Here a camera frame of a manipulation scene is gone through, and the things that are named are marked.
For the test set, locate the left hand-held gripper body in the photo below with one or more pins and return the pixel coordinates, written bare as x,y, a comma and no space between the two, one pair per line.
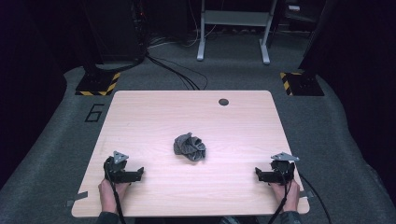
114,169

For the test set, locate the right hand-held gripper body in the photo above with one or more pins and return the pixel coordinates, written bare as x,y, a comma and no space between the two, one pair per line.
283,171

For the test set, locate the black yellow-striped stand base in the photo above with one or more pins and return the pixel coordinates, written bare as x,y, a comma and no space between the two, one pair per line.
96,84
303,84

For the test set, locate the person's left hand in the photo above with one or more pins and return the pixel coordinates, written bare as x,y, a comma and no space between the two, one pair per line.
107,196

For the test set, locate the black cabinet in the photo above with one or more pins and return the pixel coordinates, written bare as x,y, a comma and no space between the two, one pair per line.
115,31

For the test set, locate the person's right hand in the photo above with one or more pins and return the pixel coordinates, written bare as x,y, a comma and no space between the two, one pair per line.
292,196

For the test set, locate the grey tape strip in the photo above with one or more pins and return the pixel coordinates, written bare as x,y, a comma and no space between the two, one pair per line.
306,194
77,198

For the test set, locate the white metal table frame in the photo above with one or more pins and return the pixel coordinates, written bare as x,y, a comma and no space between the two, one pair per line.
235,18

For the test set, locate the grey towel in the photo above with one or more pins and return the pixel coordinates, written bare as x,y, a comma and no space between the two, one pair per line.
190,146

